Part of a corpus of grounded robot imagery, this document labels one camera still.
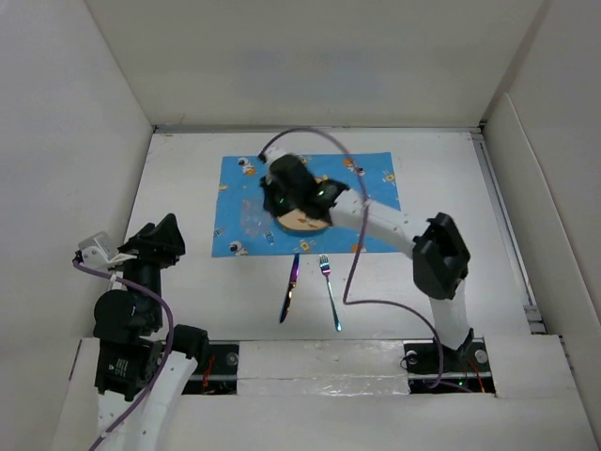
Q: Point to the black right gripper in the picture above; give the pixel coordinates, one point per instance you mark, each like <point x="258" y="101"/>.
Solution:
<point x="270" y="182"/>

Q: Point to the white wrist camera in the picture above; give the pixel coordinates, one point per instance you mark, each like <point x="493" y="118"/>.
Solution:
<point x="269" y="155"/>
<point x="97" y="251"/>

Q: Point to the iridescent knife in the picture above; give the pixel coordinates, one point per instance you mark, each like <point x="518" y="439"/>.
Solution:
<point x="291" y="284"/>

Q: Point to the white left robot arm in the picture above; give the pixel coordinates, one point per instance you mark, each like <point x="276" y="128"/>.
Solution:
<point x="145" y="358"/>

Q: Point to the blue space-print cloth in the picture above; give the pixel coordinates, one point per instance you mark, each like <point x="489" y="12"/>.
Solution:
<point x="239" y="179"/>

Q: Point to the iridescent fork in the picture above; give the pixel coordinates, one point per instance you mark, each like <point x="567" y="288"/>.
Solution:
<point x="325" y="267"/>

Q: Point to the beige bird-pattern plate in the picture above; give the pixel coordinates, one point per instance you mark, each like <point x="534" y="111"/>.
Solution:
<point x="297" y="223"/>

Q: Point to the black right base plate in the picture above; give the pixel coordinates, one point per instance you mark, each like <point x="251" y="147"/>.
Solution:
<point x="463" y="371"/>

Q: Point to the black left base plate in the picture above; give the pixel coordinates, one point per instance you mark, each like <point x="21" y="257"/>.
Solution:
<point x="218" y="376"/>

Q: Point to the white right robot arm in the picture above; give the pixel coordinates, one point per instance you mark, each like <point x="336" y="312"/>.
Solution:
<point x="439" y="255"/>

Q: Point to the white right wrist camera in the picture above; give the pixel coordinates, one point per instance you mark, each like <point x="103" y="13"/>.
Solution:
<point x="269" y="155"/>

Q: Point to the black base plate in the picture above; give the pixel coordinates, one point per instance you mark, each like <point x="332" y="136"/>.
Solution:
<point x="218" y="376"/>
<point x="463" y="371"/>

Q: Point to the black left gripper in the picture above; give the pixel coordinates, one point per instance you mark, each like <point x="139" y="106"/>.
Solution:
<point x="161" y="242"/>

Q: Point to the clear plastic cup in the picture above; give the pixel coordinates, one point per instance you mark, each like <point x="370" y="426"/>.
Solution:
<point x="254" y="220"/>

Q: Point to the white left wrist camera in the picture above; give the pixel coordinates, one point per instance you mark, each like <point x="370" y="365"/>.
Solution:
<point x="97" y="251"/>

